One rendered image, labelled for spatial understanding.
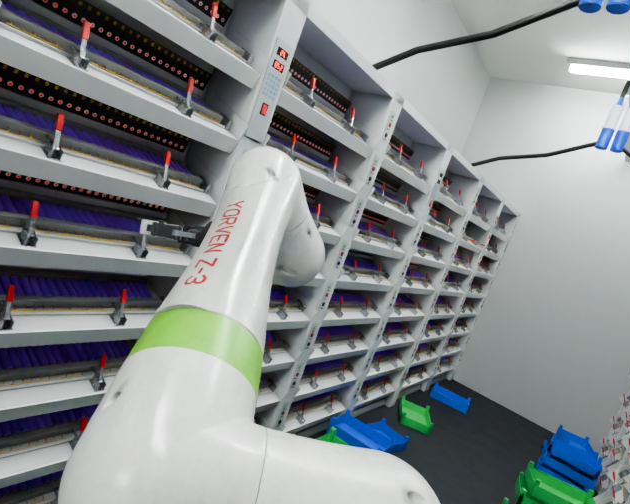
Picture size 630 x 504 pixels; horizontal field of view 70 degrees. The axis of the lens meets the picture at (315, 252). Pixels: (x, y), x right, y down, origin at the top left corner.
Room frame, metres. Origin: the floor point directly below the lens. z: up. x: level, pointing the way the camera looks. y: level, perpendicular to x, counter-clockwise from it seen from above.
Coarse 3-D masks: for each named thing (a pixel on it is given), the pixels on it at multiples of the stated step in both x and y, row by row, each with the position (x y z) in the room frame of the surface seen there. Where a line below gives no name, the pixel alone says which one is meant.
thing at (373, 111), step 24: (360, 96) 1.94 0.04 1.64; (360, 120) 1.91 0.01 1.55; (384, 120) 1.85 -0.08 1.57; (336, 144) 1.95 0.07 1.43; (384, 144) 1.91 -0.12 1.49; (360, 168) 1.87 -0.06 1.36; (360, 192) 1.87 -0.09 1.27; (360, 216) 1.93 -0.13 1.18; (312, 288) 1.88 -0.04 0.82; (288, 384) 1.86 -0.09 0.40; (288, 408) 1.92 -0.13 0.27
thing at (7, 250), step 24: (48, 192) 1.06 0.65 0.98; (0, 240) 0.87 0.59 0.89; (48, 240) 0.96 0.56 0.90; (120, 240) 1.14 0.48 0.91; (0, 264) 0.87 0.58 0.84; (24, 264) 0.91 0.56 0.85; (48, 264) 0.95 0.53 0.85; (72, 264) 0.99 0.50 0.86; (96, 264) 1.03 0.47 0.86; (120, 264) 1.08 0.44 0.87; (144, 264) 1.13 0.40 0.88; (168, 264) 1.19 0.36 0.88
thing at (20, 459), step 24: (96, 408) 1.25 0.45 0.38; (0, 432) 1.03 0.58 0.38; (24, 432) 1.06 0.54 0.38; (48, 432) 1.10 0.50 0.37; (72, 432) 1.16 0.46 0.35; (0, 456) 1.00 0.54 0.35; (24, 456) 1.04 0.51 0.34; (48, 456) 1.07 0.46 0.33; (0, 480) 0.96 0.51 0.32; (24, 480) 1.02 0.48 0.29
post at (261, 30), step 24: (240, 0) 1.37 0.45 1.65; (264, 0) 1.32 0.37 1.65; (288, 0) 1.28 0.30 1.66; (240, 24) 1.35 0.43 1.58; (264, 24) 1.30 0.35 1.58; (288, 24) 1.30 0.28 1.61; (264, 48) 1.28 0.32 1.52; (216, 72) 1.37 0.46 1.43; (264, 72) 1.28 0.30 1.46; (240, 96) 1.30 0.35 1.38; (192, 144) 1.37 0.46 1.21; (240, 144) 1.28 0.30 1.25; (216, 168) 1.30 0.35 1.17; (168, 216) 1.37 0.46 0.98; (192, 216) 1.32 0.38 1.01
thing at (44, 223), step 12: (0, 216) 0.90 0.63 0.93; (12, 216) 0.91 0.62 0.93; (24, 216) 0.94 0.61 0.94; (36, 228) 0.96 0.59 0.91; (48, 228) 0.97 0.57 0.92; (60, 228) 1.00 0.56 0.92; (72, 228) 1.02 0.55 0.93; (84, 228) 1.04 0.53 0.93; (96, 228) 1.07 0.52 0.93; (108, 228) 1.10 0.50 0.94; (108, 240) 1.09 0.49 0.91; (132, 240) 1.16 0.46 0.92; (156, 240) 1.22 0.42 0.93; (168, 240) 1.24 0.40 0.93
